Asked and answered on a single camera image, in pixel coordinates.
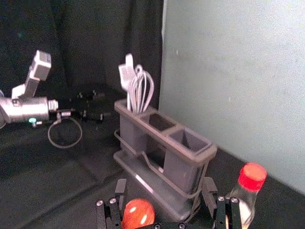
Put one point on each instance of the white slotted spatula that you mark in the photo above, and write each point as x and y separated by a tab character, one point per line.
125	74

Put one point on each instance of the clear bottle with red cap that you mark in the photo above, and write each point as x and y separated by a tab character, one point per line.
252	176

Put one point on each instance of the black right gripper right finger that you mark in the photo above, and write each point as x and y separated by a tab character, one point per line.
226	214

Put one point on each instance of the black rack with steel bars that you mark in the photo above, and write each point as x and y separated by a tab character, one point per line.
178	171

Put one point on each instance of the red glossy round object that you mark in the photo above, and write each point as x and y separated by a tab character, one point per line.
138	214

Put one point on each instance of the black table cloth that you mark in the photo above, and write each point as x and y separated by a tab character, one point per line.
47	179

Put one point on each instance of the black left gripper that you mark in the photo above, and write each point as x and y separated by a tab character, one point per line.
90	107

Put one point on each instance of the pale grey whisk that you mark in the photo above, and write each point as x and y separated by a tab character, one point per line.
140	93

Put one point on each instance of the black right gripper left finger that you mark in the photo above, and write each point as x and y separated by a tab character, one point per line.
112	214

